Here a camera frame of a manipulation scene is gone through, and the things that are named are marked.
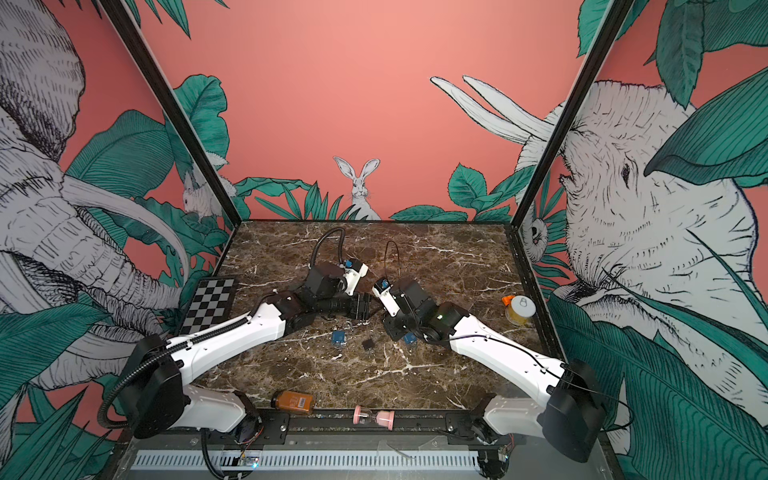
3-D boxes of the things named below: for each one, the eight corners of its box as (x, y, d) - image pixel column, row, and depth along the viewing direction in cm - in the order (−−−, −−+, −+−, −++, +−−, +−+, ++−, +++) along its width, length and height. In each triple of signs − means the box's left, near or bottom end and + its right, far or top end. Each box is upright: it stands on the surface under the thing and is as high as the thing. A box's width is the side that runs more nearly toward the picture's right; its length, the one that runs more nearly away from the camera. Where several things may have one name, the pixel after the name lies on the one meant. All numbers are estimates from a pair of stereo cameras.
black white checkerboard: (181, 334, 92) (174, 329, 89) (206, 282, 104) (201, 276, 101) (221, 334, 92) (215, 329, 89) (241, 282, 104) (237, 276, 101)
